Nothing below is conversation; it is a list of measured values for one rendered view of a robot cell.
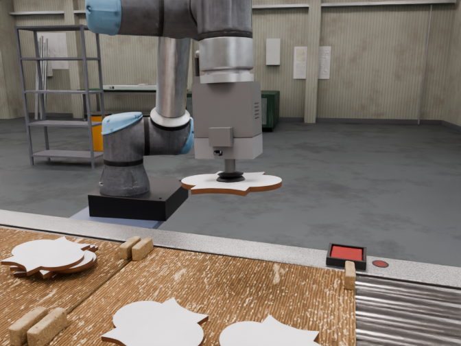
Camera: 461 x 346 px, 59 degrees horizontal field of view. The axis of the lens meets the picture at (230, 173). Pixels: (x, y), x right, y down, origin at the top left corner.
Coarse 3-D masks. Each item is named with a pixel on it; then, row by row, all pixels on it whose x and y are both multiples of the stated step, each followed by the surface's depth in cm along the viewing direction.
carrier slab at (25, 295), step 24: (0, 240) 88; (24, 240) 88; (72, 240) 88; (96, 240) 88; (0, 264) 77; (96, 264) 77; (120, 264) 77; (0, 288) 68; (24, 288) 68; (48, 288) 68; (72, 288) 68; (96, 288) 69; (0, 312) 61; (24, 312) 61; (48, 312) 61; (0, 336) 56
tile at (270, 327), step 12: (240, 324) 57; (252, 324) 57; (264, 324) 57; (276, 324) 57; (228, 336) 54; (240, 336) 54; (252, 336) 54; (264, 336) 54; (276, 336) 54; (288, 336) 54; (300, 336) 54; (312, 336) 54
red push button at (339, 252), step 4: (332, 248) 86; (336, 248) 85; (340, 248) 85; (344, 248) 85; (348, 248) 85; (332, 252) 84; (336, 252) 83; (340, 252) 83; (344, 252) 83; (348, 252) 83; (352, 252) 83; (356, 252) 83; (360, 252) 83; (332, 256) 82; (336, 256) 82; (340, 256) 82; (344, 256) 82; (348, 256) 82; (352, 256) 82; (356, 256) 82; (360, 256) 82
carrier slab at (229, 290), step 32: (160, 256) 80; (192, 256) 80; (224, 256) 80; (128, 288) 68; (160, 288) 68; (192, 288) 68; (224, 288) 68; (256, 288) 68; (288, 288) 68; (320, 288) 68; (96, 320) 59; (224, 320) 59; (256, 320) 59; (288, 320) 59; (320, 320) 59; (352, 320) 59
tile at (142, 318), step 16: (128, 304) 62; (144, 304) 62; (160, 304) 62; (176, 304) 62; (128, 320) 58; (144, 320) 58; (160, 320) 58; (176, 320) 58; (192, 320) 58; (112, 336) 54; (128, 336) 54; (144, 336) 54; (160, 336) 54; (176, 336) 54; (192, 336) 54
